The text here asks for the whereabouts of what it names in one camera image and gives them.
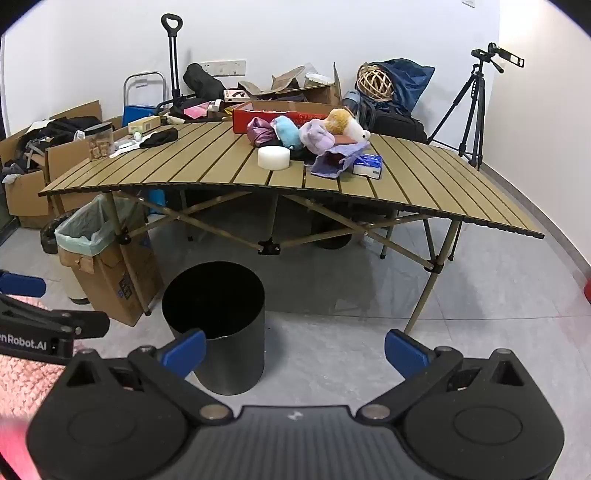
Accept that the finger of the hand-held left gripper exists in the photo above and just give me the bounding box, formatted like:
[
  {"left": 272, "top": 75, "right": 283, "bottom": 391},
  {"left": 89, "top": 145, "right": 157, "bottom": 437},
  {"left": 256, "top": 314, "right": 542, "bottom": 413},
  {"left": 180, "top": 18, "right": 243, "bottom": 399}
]
[
  {"left": 0, "top": 271, "right": 47, "bottom": 297},
  {"left": 0, "top": 294, "right": 110, "bottom": 358}
]

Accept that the black round bin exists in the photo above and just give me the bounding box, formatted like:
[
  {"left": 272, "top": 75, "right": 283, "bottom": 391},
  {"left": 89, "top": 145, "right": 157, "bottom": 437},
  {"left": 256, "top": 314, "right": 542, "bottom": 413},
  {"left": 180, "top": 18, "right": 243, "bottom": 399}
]
[{"left": 161, "top": 262, "right": 266, "bottom": 395}]

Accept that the tan slatted folding table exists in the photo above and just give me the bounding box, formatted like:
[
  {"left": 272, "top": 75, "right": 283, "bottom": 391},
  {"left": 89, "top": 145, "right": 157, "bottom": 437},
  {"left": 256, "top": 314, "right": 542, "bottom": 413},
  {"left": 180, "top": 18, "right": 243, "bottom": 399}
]
[{"left": 38, "top": 121, "right": 546, "bottom": 335}]

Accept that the light blue plush toy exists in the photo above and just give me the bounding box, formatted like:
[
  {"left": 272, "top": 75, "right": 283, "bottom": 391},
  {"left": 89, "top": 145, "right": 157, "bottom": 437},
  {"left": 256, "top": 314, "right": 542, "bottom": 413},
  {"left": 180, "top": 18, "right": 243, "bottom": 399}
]
[{"left": 271, "top": 115, "right": 304, "bottom": 149}]

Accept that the white paper leaflet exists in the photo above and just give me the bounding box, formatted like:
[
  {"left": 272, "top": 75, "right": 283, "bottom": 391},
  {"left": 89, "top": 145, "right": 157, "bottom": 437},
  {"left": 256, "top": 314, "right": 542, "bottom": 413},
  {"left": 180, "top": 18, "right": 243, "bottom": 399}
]
[{"left": 108, "top": 134, "right": 153, "bottom": 160}]

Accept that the dark glass door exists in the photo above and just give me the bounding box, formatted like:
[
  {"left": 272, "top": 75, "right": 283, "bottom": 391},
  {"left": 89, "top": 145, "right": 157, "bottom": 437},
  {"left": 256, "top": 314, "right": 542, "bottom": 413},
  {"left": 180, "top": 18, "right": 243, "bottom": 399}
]
[{"left": 0, "top": 41, "right": 14, "bottom": 232}]

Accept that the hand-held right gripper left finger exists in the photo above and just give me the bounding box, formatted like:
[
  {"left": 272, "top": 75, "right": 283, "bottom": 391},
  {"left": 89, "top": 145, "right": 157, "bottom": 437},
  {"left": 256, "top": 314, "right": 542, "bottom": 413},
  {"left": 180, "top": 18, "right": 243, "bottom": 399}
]
[{"left": 62, "top": 329, "right": 234, "bottom": 423}]

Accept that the light green plastic bag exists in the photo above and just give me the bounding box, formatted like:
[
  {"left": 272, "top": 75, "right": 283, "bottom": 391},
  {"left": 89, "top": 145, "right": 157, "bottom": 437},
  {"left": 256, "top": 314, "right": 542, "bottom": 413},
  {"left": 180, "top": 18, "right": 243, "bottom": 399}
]
[{"left": 55, "top": 194, "right": 139, "bottom": 257}]

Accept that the white wall socket panel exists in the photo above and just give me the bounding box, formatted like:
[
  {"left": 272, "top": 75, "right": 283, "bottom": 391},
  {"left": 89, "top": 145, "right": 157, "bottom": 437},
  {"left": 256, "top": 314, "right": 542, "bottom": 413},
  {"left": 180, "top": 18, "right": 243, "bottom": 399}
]
[{"left": 202, "top": 59, "right": 247, "bottom": 77}]

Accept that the blue crate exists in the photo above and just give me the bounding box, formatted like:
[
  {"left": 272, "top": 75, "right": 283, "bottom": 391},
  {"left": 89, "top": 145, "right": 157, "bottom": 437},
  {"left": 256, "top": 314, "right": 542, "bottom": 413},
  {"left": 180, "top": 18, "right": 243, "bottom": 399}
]
[{"left": 122, "top": 105, "right": 160, "bottom": 127}]

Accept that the open cardboard box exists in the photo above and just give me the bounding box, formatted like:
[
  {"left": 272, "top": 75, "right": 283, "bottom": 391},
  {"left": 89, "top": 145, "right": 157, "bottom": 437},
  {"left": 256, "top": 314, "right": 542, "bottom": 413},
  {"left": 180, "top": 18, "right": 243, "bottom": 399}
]
[
  {"left": 270, "top": 62, "right": 342, "bottom": 106},
  {"left": 46, "top": 115, "right": 130, "bottom": 213},
  {"left": 0, "top": 100, "right": 102, "bottom": 229}
]

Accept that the lavender plush toy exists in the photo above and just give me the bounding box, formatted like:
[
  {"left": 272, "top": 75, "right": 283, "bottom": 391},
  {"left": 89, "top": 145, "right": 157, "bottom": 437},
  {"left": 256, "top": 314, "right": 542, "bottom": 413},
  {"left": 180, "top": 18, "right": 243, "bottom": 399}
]
[{"left": 299, "top": 120, "right": 335, "bottom": 155}]

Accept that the clear jar with black lid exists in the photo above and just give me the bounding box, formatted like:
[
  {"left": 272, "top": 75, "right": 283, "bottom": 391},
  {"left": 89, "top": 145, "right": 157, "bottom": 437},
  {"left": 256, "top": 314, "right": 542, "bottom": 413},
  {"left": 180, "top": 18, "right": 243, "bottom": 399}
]
[{"left": 85, "top": 122, "right": 116, "bottom": 161}]

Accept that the black jacket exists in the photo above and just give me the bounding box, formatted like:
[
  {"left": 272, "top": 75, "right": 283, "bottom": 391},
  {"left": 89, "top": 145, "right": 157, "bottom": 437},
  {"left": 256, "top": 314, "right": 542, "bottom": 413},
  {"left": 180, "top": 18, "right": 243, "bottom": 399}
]
[{"left": 28, "top": 117, "right": 114, "bottom": 148}]

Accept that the blue bag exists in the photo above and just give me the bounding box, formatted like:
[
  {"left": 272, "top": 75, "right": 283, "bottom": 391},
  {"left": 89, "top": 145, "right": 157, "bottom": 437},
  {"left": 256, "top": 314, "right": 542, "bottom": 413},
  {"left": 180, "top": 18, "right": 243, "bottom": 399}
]
[{"left": 369, "top": 58, "right": 435, "bottom": 114}]

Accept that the long black bag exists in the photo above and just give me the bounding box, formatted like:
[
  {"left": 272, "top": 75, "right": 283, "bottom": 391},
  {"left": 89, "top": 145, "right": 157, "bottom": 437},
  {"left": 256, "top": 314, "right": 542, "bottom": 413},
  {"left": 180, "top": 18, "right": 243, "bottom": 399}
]
[{"left": 183, "top": 63, "right": 227, "bottom": 100}]

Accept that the white bucket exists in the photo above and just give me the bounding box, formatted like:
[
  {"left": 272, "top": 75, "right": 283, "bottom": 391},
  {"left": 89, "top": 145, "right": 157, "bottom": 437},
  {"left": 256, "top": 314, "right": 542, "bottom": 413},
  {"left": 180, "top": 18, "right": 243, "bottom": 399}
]
[{"left": 58, "top": 272, "right": 90, "bottom": 305}]

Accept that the blue tissue pack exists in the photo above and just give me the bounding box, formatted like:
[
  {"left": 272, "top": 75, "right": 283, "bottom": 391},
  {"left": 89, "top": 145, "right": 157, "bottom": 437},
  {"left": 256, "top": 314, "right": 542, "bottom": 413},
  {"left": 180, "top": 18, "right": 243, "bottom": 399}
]
[{"left": 353, "top": 154, "right": 384, "bottom": 178}]

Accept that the person's pink fleece clothing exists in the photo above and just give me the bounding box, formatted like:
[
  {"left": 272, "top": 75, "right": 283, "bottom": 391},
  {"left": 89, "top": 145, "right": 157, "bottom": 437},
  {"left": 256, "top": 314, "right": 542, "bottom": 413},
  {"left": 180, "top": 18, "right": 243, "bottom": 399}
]
[{"left": 0, "top": 295, "right": 75, "bottom": 480}]

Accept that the black tripod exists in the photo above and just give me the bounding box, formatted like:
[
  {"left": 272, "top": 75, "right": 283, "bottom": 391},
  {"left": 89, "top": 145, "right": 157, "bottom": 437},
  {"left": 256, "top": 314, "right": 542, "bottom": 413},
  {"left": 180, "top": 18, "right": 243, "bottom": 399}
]
[{"left": 427, "top": 62, "right": 485, "bottom": 171}]

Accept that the wicker ball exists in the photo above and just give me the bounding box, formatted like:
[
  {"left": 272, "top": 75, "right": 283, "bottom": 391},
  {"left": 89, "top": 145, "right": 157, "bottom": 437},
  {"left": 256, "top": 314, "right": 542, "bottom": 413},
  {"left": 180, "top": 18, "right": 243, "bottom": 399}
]
[{"left": 355, "top": 64, "right": 395, "bottom": 100}]

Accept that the tall cardboard box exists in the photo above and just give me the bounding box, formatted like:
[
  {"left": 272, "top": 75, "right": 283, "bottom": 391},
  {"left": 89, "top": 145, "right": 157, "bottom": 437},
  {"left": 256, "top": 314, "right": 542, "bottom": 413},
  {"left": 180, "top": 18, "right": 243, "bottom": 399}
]
[{"left": 58, "top": 194, "right": 163, "bottom": 327}]

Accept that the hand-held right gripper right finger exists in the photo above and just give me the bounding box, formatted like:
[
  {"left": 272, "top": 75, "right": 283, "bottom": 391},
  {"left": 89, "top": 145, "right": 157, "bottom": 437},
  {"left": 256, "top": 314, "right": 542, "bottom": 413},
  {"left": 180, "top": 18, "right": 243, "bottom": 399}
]
[{"left": 358, "top": 329, "right": 528, "bottom": 423}]

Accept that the yellow and white plush toy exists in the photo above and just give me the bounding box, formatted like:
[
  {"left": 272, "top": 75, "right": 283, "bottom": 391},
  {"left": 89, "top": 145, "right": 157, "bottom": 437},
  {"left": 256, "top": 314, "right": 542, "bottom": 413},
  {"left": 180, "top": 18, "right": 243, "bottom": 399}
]
[{"left": 323, "top": 108, "right": 371, "bottom": 143}]

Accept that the yellow green carton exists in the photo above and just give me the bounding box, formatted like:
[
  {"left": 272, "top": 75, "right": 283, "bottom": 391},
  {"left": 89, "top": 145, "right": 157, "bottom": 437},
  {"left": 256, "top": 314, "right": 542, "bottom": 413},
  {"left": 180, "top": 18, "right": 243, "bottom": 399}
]
[{"left": 128, "top": 116, "right": 167, "bottom": 134}]

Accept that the red cardboard box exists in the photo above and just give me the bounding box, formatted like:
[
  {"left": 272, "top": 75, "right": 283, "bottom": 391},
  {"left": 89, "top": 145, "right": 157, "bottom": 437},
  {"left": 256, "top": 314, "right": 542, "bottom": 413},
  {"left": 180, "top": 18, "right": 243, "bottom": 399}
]
[{"left": 232, "top": 100, "right": 340, "bottom": 134}]

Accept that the black luggage bag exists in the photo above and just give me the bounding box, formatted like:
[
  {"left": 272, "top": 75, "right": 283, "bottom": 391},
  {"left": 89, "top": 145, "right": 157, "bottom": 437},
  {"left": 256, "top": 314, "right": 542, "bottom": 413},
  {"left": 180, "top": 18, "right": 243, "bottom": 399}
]
[{"left": 369, "top": 111, "right": 428, "bottom": 144}]

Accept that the purple towel cloth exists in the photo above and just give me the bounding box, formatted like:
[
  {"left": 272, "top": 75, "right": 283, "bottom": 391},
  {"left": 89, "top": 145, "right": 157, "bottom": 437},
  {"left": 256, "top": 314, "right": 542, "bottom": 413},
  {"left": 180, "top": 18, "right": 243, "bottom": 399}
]
[{"left": 310, "top": 142, "right": 371, "bottom": 178}]

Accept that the black knit hat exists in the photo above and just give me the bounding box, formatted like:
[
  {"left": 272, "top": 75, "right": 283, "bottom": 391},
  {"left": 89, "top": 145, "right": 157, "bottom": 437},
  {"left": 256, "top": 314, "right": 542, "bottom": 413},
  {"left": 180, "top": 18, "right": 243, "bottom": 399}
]
[{"left": 139, "top": 128, "right": 179, "bottom": 149}]

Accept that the purple satin cloth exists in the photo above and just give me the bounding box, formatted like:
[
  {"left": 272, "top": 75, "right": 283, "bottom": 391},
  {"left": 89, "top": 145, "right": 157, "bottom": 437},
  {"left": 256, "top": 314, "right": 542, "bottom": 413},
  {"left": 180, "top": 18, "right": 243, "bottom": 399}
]
[{"left": 247, "top": 117, "right": 280, "bottom": 147}]

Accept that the folding wagon with black handle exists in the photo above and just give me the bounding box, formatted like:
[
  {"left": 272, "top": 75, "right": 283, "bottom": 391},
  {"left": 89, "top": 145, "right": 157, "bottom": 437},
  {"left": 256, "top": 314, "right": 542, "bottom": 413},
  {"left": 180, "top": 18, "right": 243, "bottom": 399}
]
[{"left": 157, "top": 14, "right": 236, "bottom": 123}]

